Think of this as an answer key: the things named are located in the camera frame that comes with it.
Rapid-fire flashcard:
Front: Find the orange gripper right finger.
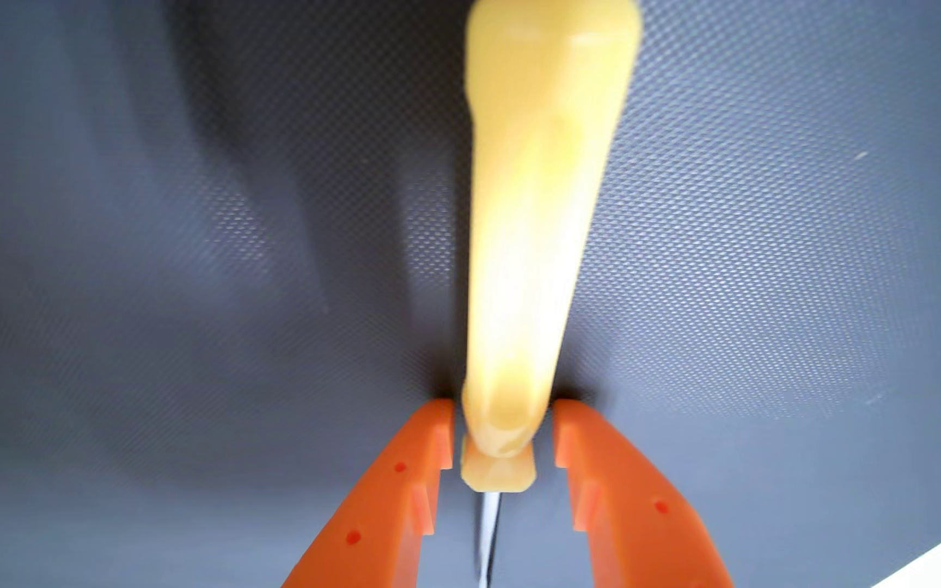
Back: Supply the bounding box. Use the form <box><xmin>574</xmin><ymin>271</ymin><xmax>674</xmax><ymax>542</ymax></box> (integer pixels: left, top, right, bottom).
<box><xmin>551</xmin><ymin>399</ymin><xmax>735</xmax><ymax>588</ymax></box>

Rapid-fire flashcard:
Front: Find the yellow handled screwdriver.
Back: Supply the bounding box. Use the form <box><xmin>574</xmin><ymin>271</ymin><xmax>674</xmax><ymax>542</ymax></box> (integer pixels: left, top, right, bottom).
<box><xmin>460</xmin><ymin>0</ymin><xmax>644</xmax><ymax>588</ymax></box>

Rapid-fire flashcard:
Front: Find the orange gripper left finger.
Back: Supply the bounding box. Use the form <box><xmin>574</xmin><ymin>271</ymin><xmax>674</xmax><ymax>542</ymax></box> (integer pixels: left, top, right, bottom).
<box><xmin>281</xmin><ymin>397</ymin><xmax>457</xmax><ymax>588</ymax></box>

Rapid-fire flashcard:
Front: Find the dark grey textured mat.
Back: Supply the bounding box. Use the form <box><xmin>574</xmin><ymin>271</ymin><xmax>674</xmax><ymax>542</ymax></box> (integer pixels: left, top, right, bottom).
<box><xmin>0</xmin><ymin>0</ymin><xmax>941</xmax><ymax>588</ymax></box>

